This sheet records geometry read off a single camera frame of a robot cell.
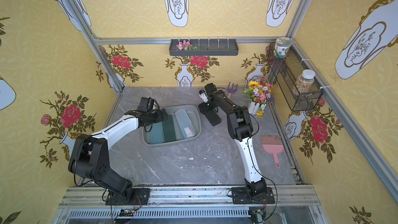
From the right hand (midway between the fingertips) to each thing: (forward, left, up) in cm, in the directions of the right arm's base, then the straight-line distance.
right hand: (212, 104), depth 110 cm
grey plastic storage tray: (-10, +12, +2) cm, 16 cm away
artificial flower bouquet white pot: (-2, -28, +16) cm, 32 cm away
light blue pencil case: (-25, +20, 0) cm, 32 cm away
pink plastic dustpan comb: (-28, -36, -1) cm, 45 cm away
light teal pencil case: (-25, +34, +1) cm, 42 cm away
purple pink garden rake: (+16, -15, -2) cm, 22 cm away
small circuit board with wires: (-64, +40, -3) cm, 76 cm away
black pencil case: (-11, 0, +1) cm, 11 cm away
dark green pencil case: (-24, +26, +1) cm, 36 cm away
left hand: (-17, +34, +9) cm, 39 cm away
